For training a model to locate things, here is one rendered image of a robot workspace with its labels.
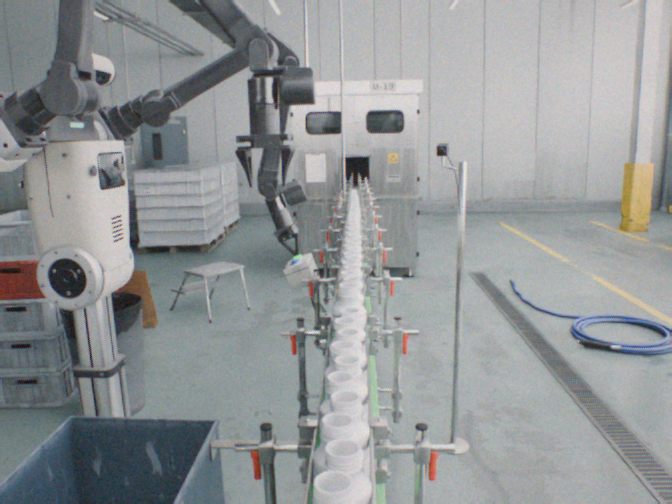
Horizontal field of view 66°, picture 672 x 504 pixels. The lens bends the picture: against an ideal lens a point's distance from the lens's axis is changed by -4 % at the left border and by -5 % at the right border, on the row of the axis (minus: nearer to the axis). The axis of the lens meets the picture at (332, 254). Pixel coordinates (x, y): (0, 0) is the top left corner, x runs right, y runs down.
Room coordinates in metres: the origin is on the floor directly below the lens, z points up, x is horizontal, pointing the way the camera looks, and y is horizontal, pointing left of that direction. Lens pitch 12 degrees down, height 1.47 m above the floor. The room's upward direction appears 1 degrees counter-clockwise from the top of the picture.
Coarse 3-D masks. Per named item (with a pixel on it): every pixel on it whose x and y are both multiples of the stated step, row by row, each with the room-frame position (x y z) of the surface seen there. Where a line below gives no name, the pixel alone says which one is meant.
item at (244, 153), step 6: (252, 144) 1.06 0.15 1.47; (240, 150) 1.02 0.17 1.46; (246, 150) 1.03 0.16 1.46; (240, 156) 1.02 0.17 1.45; (246, 156) 1.02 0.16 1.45; (240, 162) 1.03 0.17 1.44; (246, 162) 1.02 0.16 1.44; (246, 168) 1.03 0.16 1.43; (252, 168) 1.07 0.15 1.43; (246, 174) 1.03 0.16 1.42; (252, 174) 1.06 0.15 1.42; (252, 180) 1.05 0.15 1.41; (252, 186) 1.05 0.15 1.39
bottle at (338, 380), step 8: (328, 376) 0.68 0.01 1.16; (336, 376) 0.70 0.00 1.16; (344, 376) 0.70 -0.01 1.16; (352, 376) 0.68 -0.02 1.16; (328, 384) 0.68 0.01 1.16; (336, 384) 0.66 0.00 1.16; (344, 384) 0.66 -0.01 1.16; (352, 384) 0.67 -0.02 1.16; (328, 392) 0.67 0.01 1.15; (328, 400) 0.67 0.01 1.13; (320, 408) 0.68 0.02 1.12; (328, 408) 0.66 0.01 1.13; (320, 416) 0.68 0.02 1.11; (360, 416) 0.67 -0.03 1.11; (320, 424) 0.68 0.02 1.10
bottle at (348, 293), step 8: (344, 288) 1.02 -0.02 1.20; (352, 288) 1.02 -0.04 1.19; (344, 296) 1.02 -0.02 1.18; (352, 296) 1.02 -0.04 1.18; (336, 304) 1.03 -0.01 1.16; (344, 304) 1.02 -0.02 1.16; (352, 304) 1.02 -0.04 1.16; (360, 304) 1.03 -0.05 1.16; (336, 312) 1.02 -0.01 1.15; (360, 312) 1.01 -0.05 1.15; (360, 320) 1.01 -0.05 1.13
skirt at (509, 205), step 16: (240, 208) 11.37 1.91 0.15; (256, 208) 11.36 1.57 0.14; (288, 208) 11.32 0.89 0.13; (432, 208) 11.18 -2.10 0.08; (448, 208) 11.16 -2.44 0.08; (480, 208) 11.13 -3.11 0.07; (496, 208) 11.11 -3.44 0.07; (512, 208) 11.09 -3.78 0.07; (528, 208) 11.08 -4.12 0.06; (544, 208) 11.06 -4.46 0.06; (560, 208) 11.04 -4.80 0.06; (576, 208) 11.03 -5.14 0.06; (592, 208) 11.01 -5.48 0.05; (608, 208) 10.99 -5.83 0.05; (656, 208) 10.94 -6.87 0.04
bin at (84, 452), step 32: (96, 416) 0.97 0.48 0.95; (64, 448) 0.93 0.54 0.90; (96, 448) 0.97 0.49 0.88; (128, 448) 0.97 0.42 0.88; (160, 448) 0.96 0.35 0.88; (192, 448) 0.96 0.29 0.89; (224, 448) 0.89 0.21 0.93; (32, 480) 0.83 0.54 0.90; (64, 480) 0.92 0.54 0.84; (96, 480) 0.97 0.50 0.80; (128, 480) 0.97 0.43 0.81; (160, 480) 0.97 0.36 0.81; (192, 480) 0.78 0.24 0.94
